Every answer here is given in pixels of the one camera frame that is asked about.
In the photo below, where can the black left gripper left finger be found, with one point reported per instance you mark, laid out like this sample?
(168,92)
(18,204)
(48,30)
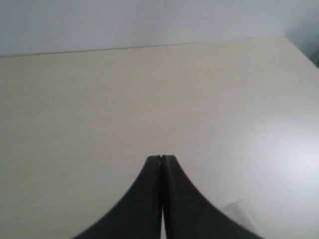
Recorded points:
(138,213)

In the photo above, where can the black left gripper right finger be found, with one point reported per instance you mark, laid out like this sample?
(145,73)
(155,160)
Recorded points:
(187,213)

